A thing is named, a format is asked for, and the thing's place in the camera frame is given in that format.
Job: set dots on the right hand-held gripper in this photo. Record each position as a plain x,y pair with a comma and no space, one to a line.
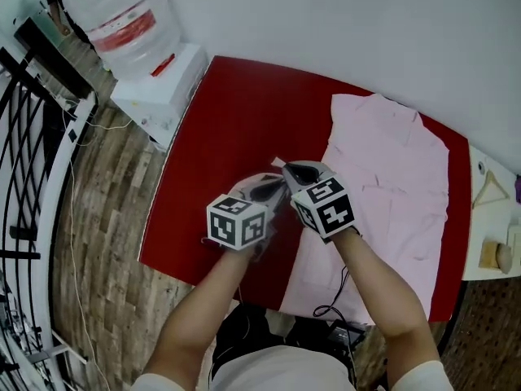
325,210

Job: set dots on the pink robe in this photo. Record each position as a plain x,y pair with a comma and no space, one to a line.
386,202

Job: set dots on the round grey table grommet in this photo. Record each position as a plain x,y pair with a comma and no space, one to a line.
482,167

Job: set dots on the white side table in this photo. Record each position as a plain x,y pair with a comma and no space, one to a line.
492,226

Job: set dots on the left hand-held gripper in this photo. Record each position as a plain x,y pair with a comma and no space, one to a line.
236,226

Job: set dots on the red tablecloth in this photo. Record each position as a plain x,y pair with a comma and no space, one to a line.
244,116

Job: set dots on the clear water jug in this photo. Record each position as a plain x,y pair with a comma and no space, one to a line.
122,27

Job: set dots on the person's left forearm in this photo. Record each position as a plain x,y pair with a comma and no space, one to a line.
195,324

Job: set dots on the purple cloth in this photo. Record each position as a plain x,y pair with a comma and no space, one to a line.
518,187

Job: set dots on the person's right forearm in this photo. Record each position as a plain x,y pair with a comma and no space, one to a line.
386,291

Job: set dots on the person's white shirt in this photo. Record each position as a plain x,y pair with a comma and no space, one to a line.
285,373

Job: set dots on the light wooden box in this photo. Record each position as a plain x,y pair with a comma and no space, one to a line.
487,255

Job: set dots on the black device with screen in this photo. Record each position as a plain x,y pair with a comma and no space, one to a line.
346,334

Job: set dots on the wooden clothes hanger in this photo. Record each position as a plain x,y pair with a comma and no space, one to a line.
490,181

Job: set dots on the black metal railing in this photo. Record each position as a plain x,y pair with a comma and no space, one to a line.
24,177

